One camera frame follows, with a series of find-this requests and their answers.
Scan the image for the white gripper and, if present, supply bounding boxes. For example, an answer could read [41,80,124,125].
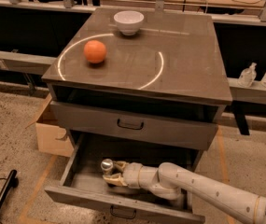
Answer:
[103,161,143,189]

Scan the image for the silver redbull can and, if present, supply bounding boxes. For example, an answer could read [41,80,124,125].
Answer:
[101,159,114,175]

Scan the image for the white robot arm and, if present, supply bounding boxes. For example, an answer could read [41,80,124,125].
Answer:
[101,159,266,224]

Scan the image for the grey open lower drawer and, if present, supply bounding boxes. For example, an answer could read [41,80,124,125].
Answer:
[46,134,204,224]

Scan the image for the grey upper drawer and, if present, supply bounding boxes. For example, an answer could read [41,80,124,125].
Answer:
[50,101,217,150]

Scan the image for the grey drawer cabinet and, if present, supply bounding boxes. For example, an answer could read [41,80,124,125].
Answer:
[41,6,233,151]

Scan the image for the cardboard box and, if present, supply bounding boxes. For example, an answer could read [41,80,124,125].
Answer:
[28,94,74,157]

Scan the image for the orange fruit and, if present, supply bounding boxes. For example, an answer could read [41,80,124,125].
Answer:
[83,40,106,63]

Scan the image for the white bowl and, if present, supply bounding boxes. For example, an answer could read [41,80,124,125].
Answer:
[114,10,145,35]

